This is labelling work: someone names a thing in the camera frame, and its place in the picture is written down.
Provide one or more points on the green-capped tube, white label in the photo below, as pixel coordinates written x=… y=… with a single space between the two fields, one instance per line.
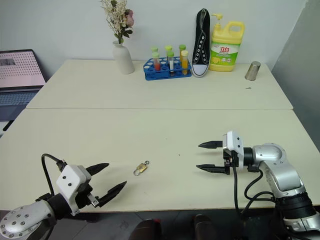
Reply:
x=171 y=63

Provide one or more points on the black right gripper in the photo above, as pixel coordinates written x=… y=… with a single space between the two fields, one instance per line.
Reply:
x=230 y=160

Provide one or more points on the yellow detergent pump bottle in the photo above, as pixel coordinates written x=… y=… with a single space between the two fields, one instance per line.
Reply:
x=225 y=50

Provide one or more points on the small brass padlock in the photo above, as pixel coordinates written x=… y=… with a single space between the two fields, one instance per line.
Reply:
x=140 y=168

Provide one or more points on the dried flower bouquet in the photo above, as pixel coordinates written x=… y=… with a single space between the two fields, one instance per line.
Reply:
x=117 y=17

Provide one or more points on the steel metal cup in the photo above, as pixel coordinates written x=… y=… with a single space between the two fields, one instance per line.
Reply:
x=252 y=71

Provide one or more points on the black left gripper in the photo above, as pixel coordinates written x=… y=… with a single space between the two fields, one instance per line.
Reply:
x=83 y=197

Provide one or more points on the green-capped test tube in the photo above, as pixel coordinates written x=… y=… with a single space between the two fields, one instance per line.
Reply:
x=182 y=47
x=154 y=49
x=168 y=48

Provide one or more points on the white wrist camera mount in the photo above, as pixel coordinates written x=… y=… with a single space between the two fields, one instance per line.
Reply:
x=236 y=142
x=70 y=180

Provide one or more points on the green-capped tube, red liquid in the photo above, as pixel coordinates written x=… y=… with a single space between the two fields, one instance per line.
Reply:
x=156 y=62

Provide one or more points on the dark rounded shape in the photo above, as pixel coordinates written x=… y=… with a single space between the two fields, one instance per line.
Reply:
x=203 y=228
x=145 y=230

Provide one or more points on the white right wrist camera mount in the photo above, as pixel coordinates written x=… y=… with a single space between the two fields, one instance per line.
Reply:
x=236 y=142

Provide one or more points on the open laptop computer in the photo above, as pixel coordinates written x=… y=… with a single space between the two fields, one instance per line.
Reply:
x=17 y=75

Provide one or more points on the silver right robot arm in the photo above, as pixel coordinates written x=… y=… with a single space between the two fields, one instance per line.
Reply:
x=272 y=152

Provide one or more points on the yellow-capped tube, orange liquid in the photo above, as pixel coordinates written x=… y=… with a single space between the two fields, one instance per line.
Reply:
x=184 y=62

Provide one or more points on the black canvas sneaker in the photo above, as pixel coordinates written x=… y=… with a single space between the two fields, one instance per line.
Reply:
x=200 y=50

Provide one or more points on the blue test tube rack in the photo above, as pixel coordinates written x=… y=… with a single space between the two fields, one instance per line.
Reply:
x=165 y=72

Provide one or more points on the white ceramic vase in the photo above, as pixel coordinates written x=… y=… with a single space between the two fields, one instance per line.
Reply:
x=123 y=58

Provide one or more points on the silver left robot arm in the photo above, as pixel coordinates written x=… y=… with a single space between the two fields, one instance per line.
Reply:
x=22 y=220

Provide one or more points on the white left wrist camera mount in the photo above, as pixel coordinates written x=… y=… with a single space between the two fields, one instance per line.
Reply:
x=70 y=180

